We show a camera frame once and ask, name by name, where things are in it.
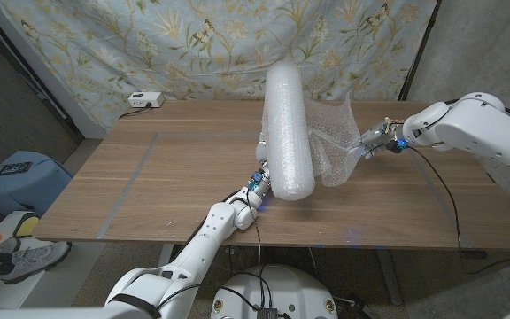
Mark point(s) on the metal table leg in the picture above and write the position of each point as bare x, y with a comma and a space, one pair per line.
390, 274
165, 252

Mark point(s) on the grey sneaker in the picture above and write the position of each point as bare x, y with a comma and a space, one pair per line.
29, 261

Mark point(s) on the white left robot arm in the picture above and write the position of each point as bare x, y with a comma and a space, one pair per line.
193, 257

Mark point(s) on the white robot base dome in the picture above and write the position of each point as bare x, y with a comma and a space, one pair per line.
290, 288

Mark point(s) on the blue grey bin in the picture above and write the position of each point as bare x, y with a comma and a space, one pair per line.
20, 186

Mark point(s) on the bubble wrap roll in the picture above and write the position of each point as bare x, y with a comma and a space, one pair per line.
288, 133

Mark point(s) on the floral printed backdrop cloth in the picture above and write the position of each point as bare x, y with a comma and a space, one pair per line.
370, 44

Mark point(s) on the white yellow device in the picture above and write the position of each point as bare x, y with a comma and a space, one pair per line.
25, 226

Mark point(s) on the small black electronics box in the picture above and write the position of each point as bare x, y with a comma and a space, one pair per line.
267, 313

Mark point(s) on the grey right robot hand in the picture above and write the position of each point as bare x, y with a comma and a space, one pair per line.
376, 139

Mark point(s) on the white power strip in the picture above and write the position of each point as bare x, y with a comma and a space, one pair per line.
146, 99

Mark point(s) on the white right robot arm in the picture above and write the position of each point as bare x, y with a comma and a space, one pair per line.
476, 128

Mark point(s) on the grey backdrop frame post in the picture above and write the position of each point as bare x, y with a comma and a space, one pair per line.
25, 49

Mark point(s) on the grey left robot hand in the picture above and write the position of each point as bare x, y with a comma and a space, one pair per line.
261, 153

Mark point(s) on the black backdrop stand pole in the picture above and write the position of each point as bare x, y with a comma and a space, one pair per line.
419, 49

